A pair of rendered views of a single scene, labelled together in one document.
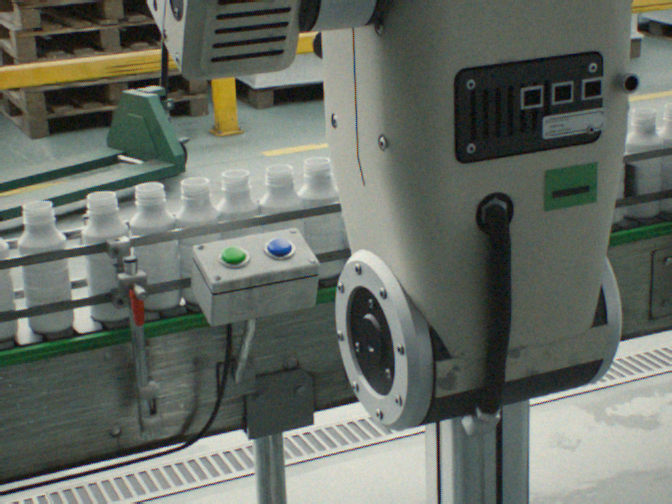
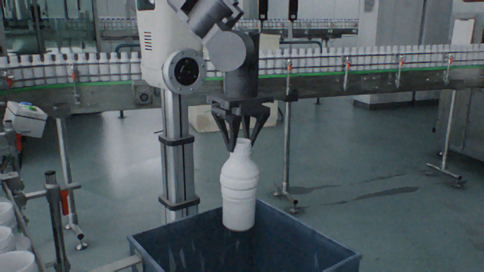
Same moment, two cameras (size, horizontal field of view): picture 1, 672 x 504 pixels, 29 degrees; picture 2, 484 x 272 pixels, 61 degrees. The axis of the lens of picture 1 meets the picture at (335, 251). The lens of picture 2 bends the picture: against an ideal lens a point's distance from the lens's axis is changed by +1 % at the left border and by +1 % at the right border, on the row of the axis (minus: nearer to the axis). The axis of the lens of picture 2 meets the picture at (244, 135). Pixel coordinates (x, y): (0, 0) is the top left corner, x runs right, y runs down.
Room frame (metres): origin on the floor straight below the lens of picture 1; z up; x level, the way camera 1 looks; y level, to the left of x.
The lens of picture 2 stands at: (1.18, 1.35, 1.35)
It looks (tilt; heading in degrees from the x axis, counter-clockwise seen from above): 16 degrees down; 256
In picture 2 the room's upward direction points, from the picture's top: straight up
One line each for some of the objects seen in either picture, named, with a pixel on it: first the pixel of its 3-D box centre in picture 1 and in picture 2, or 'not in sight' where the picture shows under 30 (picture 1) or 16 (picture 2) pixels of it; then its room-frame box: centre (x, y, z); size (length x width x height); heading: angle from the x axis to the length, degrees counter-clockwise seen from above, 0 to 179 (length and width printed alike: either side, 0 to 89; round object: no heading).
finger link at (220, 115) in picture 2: not in sight; (237, 125); (1.03, 0.69, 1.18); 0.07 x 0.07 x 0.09; 23
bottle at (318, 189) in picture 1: (319, 218); not in sight; (1.74, 0.02, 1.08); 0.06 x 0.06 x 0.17
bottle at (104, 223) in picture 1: (107, 256); not in sight; (1.61, 0.29, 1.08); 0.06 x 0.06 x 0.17
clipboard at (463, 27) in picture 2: not in sight; (461, 35); (-1.67, -1.94, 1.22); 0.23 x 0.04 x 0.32; 95
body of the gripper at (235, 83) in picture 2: not in sight; (241, 84); (1.03, 0.69, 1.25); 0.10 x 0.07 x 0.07; 23
